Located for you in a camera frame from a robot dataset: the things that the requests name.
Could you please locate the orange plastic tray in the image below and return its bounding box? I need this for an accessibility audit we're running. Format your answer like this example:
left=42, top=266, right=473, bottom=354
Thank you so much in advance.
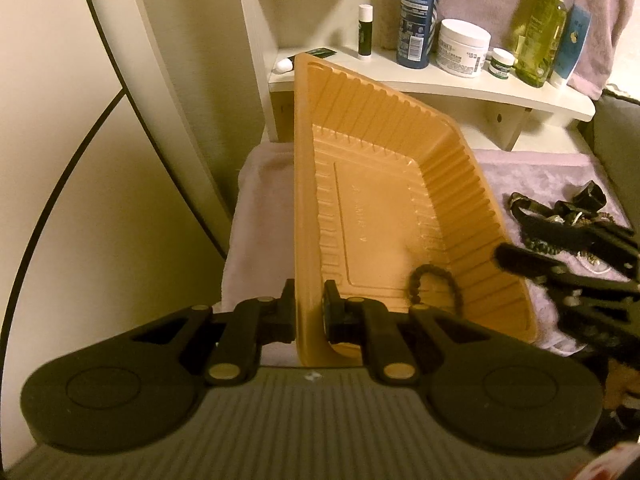
left=294, top=54, right=538, bottom=367

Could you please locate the black jewelry pile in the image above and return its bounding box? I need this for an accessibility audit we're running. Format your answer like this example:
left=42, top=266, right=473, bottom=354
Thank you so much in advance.
left=508, top=180, right=634, bottom=259

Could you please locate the green olive oil bottle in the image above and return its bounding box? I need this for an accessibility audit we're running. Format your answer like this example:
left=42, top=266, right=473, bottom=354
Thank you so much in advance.
left=515, top=0, right=567, bottom=88

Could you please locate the small green-label jar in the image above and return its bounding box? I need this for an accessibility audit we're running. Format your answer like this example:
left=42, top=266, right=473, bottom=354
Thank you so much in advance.
left=488, top=47, right=515, bottom=79

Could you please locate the blue white tube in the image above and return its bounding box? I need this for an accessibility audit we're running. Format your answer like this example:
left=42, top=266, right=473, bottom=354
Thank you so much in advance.
left=549, top=4, right=591, bottom=89

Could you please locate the white cream jar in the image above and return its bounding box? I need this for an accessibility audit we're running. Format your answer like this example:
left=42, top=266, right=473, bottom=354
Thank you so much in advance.
left=436, top=18, right=491, bottom=78

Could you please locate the white lip balm stick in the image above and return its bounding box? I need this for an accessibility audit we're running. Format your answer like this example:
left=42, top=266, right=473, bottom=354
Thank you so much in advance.
left=358, top=3, right=374, bottom=60

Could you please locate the cream corner shelf unit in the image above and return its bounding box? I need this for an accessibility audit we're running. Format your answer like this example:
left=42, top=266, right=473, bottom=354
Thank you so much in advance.
left=241, top=0, right=594, bottom=153

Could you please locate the blue spray bottle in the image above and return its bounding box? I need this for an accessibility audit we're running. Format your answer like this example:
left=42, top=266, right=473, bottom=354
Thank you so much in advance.
left=396, top=0, right=438, bottom=70

